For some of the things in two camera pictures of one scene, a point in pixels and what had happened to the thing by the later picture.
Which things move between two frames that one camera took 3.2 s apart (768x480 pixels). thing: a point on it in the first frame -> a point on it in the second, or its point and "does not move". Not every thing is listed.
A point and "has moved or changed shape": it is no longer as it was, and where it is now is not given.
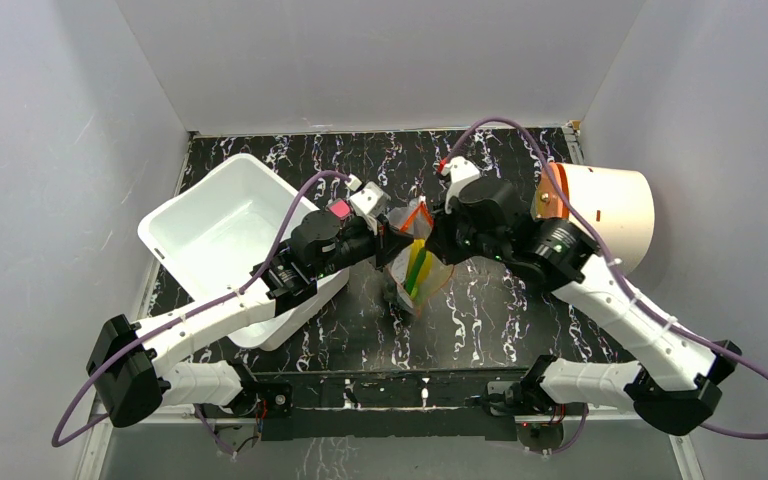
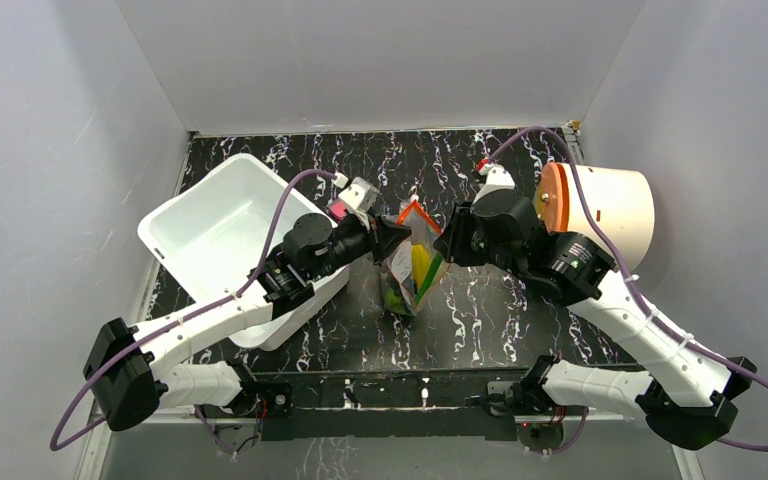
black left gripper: x=387 y=244 does not move
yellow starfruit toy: x=426 y=266 does not move
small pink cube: x=340 y=208 does not move
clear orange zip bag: x=419 y=275 has moved or changed shape
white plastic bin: x=212 y=235 does not move
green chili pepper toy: x=414 y=275 -> x=430 y=276
